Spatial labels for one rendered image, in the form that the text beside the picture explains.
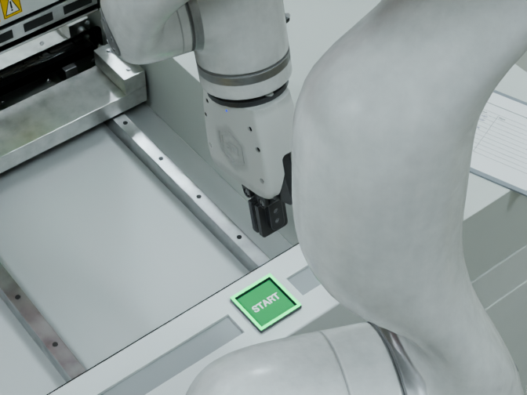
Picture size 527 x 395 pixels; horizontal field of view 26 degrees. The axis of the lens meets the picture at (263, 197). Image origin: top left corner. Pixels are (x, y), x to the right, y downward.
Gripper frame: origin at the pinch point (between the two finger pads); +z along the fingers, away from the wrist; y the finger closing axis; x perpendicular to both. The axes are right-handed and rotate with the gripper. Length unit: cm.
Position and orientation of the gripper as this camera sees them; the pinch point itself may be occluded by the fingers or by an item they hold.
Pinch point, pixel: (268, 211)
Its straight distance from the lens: 112.4
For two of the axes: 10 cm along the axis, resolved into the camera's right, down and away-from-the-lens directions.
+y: 6.0, 4.3, -6.8
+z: 1.3, 7.8, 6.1
